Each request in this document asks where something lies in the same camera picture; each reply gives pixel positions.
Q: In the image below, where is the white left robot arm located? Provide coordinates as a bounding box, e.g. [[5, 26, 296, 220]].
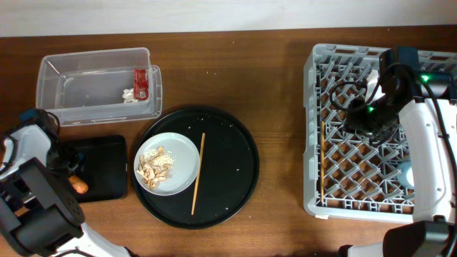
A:
[[1, 109, 134, 256]]

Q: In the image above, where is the peanut shells and rice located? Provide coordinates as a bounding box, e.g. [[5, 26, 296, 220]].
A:
[[136, 146, 174, 190]]

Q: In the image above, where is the grey dishwasher rack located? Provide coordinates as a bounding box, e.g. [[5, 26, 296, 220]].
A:
[[303, 44, 456, 223]]

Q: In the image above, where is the orange carrot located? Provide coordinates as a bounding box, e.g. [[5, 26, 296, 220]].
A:
[[69, 175, 89, 194]]

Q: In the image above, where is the crumpled white tissue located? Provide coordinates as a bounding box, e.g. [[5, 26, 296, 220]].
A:
[[122, 88, 137, 103]]

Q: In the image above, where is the light blue cup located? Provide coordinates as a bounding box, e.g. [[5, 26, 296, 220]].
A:
[[397, 161, 414, 189]]

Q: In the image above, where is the grey plate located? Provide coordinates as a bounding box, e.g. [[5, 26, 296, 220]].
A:
[[134, 132, 199, 196]]

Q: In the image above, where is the clear plastic waste bin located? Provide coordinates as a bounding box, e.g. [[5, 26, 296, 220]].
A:
[[36, 47, 163, 126]]

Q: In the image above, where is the red snack wrapper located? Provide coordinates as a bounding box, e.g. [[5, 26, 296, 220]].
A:
[[134, 69, 149, 101]]

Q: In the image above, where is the black rectangular tray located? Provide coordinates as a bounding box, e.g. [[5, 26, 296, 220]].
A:
[[59, 135, 127, 203]]

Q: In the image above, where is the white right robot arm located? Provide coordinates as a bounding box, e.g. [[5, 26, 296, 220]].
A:
[[338, 46, 456, 256]]

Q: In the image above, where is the wooden chopstick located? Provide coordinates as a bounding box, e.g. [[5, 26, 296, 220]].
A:
[[320, 120, 325, 205], [191, 132, 206, 216]]

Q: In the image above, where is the round black serving tray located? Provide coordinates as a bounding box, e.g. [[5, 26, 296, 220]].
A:
[[131, 106, 260, 229]]

